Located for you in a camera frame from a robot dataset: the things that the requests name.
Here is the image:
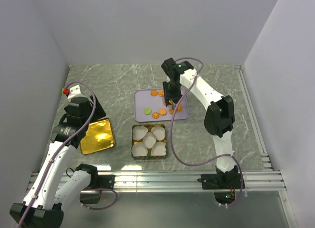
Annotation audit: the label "gold green cookie tin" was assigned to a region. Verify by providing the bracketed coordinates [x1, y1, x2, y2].
[131, 124, 167, 160]

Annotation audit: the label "aluminium frame rail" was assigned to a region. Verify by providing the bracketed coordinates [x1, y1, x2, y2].
[27, 170, 287, 193]

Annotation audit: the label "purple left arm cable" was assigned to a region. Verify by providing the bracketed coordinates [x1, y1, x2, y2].
[15, 81, 119, 228]

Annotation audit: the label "white camera mount red button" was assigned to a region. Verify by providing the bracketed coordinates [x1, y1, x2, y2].
[63, 85, 85, 102]

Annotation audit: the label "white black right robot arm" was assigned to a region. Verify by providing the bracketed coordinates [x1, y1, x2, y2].
[161, 58, 241, 188]

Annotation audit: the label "orange maple leaf cookie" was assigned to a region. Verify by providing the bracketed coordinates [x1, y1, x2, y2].
[158, 108, 167, 115]

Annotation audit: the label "green round cookie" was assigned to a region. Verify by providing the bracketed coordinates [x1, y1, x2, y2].
[143, 107, 152, 115]

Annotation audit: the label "white paper cup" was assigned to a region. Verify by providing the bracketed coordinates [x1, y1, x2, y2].
[132, 142, 148, 157]
[151, 126, 165, 141]
[132, 126, 148, 141]
[151, 141, 166, 156]
[143, 132, 157, 149]

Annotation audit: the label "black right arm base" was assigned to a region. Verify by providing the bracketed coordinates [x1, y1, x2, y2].
[197, 173, 245, 207]

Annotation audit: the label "lavender plastic tray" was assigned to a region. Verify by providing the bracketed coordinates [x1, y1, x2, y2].
[134, 89, 190, 123]

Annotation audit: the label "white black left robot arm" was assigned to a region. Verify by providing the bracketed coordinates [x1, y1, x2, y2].
[9, 94, 106, 228]

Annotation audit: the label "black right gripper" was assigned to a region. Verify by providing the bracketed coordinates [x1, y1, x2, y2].
[162, 80, 182, 107]

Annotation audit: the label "orange round chip cookie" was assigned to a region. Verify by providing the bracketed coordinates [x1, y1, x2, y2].
[150, 90, 158, 97]

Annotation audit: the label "metal tongs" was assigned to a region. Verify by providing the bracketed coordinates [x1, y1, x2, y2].
[169, 100, 176, 110]

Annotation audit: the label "orange flower cookie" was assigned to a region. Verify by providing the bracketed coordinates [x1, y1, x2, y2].
[152, 112, 160, 119]

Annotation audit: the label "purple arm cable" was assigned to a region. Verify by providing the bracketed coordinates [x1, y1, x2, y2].
[15, 81, 119, 228]
[170, 57, 245, 208]

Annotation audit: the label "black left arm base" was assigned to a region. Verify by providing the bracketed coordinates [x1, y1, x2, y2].
[79, 175, 115, 205]

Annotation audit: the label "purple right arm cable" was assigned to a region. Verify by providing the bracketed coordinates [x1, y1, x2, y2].
[170, 57, 245, 208]

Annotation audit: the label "gold tin lid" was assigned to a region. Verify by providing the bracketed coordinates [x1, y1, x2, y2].
[80, 118, 115, 155]

